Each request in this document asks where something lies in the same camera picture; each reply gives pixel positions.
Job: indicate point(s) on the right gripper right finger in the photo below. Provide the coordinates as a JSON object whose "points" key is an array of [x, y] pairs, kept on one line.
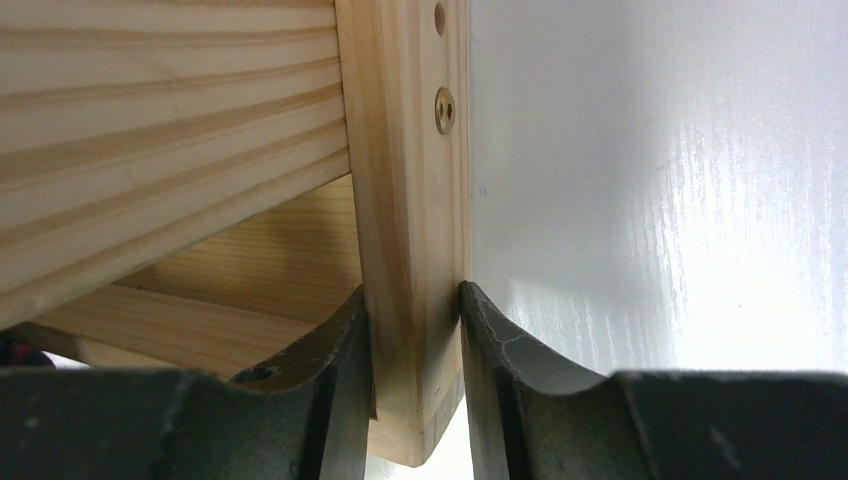
{"points": [[534, 414]]}

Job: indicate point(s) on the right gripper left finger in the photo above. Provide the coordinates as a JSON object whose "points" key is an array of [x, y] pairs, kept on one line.
{"points": [[303, 413]]}

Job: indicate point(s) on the wooden hanger rack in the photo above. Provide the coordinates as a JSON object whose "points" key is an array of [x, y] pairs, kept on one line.
{"points": [[198, 184]]}

